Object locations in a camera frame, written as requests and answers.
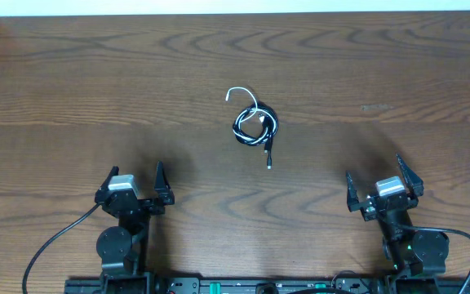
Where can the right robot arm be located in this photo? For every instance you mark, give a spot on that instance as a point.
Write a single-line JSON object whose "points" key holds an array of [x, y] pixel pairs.
{"points": [[418, 255]]}

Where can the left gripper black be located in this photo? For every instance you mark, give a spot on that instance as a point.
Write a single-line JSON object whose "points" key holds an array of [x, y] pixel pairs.
{"points": [[165, 194]]}

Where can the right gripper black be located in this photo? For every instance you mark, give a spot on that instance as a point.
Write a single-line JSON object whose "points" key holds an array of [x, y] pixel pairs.
{"points": [[369, 211]]}

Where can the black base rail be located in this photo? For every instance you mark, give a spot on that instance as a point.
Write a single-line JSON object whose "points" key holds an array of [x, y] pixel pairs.
{"points": [[342, 283]]}

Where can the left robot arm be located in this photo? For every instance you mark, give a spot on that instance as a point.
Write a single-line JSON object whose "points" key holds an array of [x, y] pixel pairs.
{"points": [[122, 248]]}

